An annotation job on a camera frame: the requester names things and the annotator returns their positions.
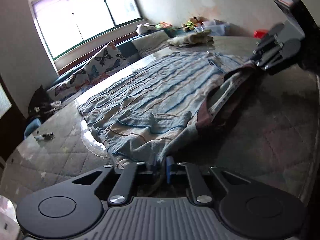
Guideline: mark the grey pillow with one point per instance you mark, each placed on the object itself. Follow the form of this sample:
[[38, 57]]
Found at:
[[150, 42]]

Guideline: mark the large butterfly print pillow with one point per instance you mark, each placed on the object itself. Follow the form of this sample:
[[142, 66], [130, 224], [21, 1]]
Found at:
[[105, 60]]

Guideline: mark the folded yellow cloth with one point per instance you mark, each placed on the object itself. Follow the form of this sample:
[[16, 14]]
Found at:
[[192, 38]]

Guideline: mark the small dark table item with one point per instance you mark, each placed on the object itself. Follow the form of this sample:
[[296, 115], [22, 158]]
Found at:
[[45, 136]]

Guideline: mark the green framed window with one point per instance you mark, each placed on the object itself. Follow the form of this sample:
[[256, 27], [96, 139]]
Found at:
[[75, 17]]

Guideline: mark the red plastic container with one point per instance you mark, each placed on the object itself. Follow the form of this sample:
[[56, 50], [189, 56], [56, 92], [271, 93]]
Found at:
[[260, 34]]

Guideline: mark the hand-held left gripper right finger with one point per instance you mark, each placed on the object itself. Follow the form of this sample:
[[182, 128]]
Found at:
[[169, 170]]

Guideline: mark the translucent storage box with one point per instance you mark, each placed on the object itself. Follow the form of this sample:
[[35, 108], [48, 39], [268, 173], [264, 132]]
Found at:
[[217, 27]]

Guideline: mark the teal sofa bench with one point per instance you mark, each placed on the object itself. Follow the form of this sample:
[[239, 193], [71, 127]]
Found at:
[[127, 46]]

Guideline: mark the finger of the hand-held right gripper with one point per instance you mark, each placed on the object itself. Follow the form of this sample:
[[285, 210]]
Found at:
[[268, 40], [271, 61]]

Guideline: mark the dark wooden door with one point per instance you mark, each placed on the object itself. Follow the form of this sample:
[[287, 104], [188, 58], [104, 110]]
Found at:
[[15, 130]]

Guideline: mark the white plush toy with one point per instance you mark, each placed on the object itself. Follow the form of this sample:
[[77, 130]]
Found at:
[[143, 28]]

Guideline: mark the pile of plush toys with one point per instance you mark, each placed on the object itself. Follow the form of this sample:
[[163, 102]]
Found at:
[[192, 22]]

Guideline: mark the black bag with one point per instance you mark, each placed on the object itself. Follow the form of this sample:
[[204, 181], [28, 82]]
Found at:
[[40, 100]]

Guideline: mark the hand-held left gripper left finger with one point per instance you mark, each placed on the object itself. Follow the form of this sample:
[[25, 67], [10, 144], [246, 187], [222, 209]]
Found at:
[[154, 168]]

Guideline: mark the blue striped pants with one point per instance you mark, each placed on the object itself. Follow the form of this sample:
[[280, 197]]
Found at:
[[150, 92]]

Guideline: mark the white crumpled cloth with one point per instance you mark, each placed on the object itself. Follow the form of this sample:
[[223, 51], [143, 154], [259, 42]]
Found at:
[[55, 105]]

